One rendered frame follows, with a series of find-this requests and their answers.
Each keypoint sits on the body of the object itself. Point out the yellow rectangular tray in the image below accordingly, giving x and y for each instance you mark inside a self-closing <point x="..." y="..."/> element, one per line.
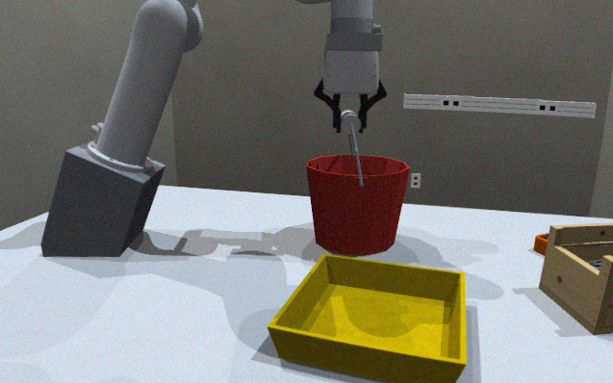
<point x="377" y="307"/>

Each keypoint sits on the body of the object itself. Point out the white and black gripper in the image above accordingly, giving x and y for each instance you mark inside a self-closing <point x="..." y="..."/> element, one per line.
<point x="350" y="72"/>

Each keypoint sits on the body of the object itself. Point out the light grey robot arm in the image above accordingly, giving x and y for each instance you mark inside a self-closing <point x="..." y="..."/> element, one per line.
<point x="161" y="31"/>

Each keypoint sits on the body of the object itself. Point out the brown wooden crate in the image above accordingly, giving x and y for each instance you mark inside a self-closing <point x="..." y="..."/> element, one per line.
<point x="584" y="291"/>

